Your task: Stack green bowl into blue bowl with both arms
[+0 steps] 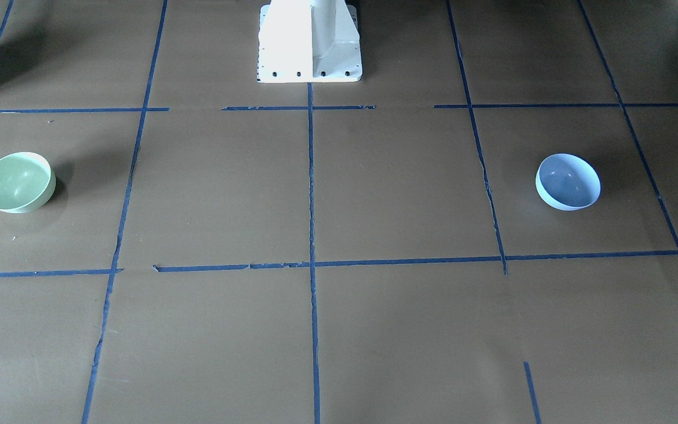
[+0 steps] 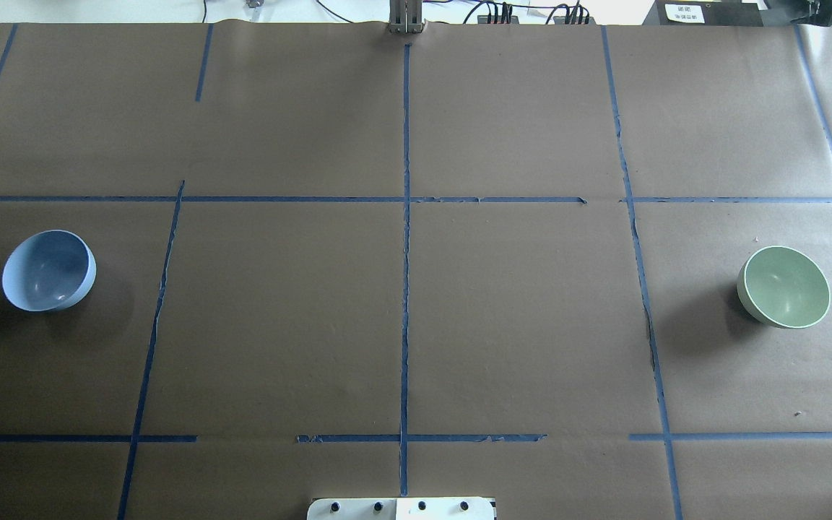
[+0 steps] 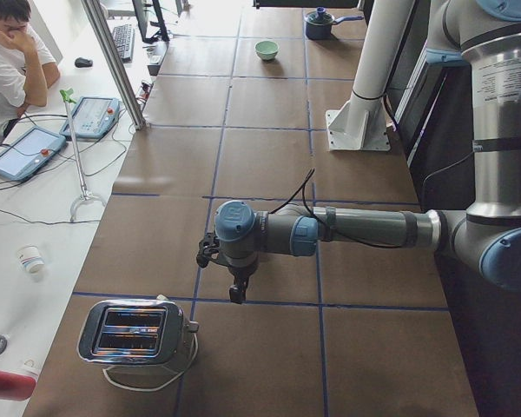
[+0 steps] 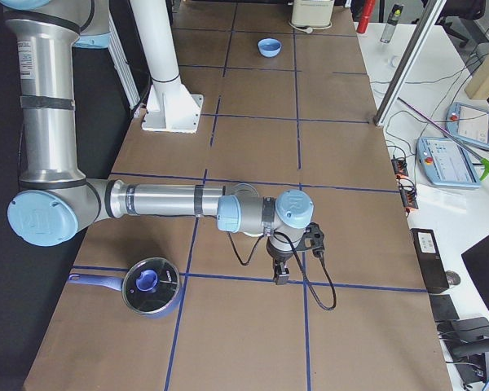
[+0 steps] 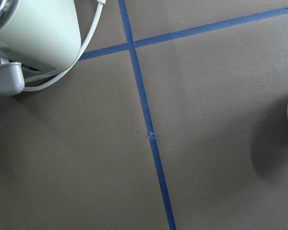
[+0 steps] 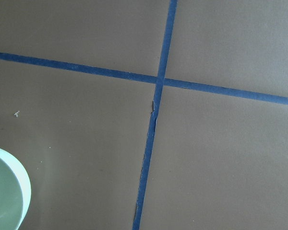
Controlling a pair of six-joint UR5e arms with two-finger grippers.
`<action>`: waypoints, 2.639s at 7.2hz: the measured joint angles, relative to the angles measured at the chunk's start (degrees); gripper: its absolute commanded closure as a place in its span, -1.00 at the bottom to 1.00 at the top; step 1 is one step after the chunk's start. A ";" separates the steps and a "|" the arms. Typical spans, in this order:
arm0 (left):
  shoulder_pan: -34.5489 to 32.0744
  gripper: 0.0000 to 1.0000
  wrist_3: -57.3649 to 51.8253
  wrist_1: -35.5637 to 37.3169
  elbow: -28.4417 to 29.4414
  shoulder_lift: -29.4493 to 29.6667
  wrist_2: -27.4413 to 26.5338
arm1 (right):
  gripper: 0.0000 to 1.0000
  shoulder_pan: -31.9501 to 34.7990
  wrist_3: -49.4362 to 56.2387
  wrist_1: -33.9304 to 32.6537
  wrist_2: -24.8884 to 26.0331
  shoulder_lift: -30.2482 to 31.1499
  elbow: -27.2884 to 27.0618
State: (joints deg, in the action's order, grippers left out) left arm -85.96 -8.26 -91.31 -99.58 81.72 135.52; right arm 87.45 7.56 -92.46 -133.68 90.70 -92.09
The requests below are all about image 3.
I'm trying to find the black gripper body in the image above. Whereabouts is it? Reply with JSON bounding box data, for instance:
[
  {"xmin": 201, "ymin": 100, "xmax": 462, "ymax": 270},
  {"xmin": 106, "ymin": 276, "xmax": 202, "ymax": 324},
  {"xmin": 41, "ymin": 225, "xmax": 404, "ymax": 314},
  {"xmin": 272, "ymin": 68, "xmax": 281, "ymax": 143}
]
[{"xmin": 195, "ymin": 232, "xmax": 256, "ymax": 304}]

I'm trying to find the green bowl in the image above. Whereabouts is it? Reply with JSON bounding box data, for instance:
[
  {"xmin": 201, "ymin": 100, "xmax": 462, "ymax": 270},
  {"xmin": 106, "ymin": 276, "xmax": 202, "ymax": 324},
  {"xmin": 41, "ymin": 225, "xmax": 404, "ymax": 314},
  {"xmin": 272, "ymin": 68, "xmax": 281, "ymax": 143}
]
[{"xmin": 254, "ymin": 40, "xmax": 279, "ymax": 62}]

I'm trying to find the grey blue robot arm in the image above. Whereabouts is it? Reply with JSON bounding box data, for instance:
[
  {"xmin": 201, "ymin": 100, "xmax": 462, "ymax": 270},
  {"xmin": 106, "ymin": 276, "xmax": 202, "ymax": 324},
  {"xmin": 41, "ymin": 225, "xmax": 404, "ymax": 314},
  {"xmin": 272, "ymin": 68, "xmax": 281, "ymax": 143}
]
[{"xmin": 196, "ymin": 1, "xmax": 521, "ymax": 303}]

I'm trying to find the chrome toaster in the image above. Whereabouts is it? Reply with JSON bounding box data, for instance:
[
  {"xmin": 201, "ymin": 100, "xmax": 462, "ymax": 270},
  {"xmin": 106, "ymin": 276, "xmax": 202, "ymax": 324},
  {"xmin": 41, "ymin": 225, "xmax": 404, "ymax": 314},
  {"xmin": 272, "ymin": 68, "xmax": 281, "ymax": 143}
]
[{"xmin": 77, "ymin": 298, "xmax": 199, "ymax": 377}]

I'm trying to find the far blue teach pendant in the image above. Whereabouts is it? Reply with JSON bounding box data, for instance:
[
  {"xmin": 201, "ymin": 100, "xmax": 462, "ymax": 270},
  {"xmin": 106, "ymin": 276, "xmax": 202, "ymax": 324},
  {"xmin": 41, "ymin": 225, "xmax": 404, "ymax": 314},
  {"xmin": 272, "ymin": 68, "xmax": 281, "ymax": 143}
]
[{"xmin": 68, "ymin": 96, "xmax": 120, "ymax": 142}]

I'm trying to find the blue teach pendant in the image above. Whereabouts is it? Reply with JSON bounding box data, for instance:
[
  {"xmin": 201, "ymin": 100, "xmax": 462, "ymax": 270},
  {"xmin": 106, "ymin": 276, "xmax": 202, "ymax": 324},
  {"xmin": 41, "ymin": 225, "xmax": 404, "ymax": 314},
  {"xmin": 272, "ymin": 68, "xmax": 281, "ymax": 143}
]
[
  {"xmin": 0, "ymin": 126, "xmax": 66, "ymax": 182},
  {"xmin": 68, "ymin": 96, "xmax": 120, "ymax": 142}
]

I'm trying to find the white paper cup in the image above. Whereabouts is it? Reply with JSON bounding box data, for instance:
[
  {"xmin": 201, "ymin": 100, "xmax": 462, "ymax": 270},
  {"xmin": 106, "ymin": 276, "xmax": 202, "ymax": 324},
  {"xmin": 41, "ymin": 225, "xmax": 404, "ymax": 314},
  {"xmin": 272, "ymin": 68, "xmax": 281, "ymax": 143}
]
[{"xmin": 16, "ymin": 245, "xmax": 44, "ymax": 274}]

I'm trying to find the near blue teach pendant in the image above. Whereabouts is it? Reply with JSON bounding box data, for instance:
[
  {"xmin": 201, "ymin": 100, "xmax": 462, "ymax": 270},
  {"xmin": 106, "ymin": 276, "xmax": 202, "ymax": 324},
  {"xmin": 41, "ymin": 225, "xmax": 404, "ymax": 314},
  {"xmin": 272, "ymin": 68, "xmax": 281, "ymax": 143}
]
[{"xmin": 0, "ymin": 126, "xmax": 66, "ymax": 182}]

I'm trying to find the metal reacher grabber tool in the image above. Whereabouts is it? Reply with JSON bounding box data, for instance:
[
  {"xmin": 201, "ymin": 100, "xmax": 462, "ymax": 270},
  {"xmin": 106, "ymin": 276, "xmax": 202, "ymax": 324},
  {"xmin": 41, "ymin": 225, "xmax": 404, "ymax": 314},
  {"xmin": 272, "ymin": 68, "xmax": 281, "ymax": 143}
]
[{"xmin": 60, "ymin": 89, "xmax": 106, "ymax": 223}]

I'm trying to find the black computer mouse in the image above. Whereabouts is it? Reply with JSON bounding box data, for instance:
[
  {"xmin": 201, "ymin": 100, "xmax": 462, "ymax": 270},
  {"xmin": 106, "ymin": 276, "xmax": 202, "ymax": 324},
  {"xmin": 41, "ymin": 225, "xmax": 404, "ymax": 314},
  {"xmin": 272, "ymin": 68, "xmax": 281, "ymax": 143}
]
[{"xmin": 74, "ymin": 57, "xmax": 93, "ymax": 68}]

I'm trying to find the black keyboard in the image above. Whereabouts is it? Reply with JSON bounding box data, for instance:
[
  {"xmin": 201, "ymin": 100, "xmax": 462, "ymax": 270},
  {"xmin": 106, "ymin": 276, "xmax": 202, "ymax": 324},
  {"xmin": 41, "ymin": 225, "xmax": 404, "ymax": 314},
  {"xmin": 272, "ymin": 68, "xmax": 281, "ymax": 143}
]
[{"xmin": 111, "ymin": 24, "xmax": 135, "ymax": 63}]

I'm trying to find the blue saucepan with lid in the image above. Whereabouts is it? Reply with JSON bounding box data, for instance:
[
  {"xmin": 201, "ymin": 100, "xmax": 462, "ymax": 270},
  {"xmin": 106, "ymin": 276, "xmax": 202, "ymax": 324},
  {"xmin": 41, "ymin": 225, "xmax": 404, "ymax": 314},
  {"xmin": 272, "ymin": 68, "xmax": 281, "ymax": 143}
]
[{"xmin": 304, "ymin": 7, "xmax": 364, "ymax": 40}]

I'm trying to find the black monitor stand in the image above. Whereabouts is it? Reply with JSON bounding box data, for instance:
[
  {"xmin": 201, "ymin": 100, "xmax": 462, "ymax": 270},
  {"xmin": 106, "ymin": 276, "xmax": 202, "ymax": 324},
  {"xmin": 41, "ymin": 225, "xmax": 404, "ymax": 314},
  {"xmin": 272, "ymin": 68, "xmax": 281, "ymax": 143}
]
[{"xmin": 132, "ymin": 0, "xmax": 169, "ymax": 43}]

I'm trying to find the red bottle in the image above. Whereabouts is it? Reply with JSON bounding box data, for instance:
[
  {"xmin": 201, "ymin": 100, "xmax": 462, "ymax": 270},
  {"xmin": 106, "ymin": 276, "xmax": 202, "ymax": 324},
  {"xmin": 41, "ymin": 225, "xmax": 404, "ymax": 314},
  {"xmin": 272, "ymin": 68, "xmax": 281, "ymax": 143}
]
[{"xmin": 0, "ymin": 371, "xmax": 36, "ymax": 400}]

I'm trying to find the seated person white shirt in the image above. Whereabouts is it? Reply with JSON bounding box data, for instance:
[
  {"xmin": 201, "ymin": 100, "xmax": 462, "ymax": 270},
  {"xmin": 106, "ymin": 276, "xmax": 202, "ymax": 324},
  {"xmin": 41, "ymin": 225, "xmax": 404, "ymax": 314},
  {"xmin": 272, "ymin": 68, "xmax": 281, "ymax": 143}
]
[{"xmin": 0, "ymin": 0, "xmax": 60, "ymax": 144}]

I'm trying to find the white toaster cable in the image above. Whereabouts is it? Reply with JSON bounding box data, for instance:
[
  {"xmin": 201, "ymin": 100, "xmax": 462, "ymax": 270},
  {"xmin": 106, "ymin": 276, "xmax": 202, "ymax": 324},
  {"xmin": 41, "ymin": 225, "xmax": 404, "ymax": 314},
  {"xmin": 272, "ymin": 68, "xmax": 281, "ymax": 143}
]
[{"xmin": 101, "ymin": 334, "xmax": 200, "ymax": 394}]

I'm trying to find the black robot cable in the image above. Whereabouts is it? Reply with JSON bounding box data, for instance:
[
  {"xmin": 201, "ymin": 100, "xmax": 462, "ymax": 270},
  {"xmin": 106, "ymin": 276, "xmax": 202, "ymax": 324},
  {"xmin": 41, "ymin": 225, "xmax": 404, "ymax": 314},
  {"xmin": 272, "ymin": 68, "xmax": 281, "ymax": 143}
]
[{"xmin": 273, "ymin": 168, "xmax": 400, "ymax": 249}]

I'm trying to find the white mounting post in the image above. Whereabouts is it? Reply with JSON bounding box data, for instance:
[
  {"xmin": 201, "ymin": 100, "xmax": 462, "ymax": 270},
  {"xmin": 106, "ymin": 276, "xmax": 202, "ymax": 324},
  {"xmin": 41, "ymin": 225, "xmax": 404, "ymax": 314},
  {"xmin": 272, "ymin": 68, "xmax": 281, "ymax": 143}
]
[{"xmin": 326, "ymin": 0, "xmax": 415, "ymax": 152}]

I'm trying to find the aluminium frame post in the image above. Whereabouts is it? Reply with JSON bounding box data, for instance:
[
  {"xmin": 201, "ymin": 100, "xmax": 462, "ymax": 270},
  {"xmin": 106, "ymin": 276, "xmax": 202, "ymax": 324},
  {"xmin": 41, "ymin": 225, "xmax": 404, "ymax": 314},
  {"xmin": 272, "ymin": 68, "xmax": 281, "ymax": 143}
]
[{"xmin": 81, "ymin": 0, "xmax": 146, "ymax": 130}]

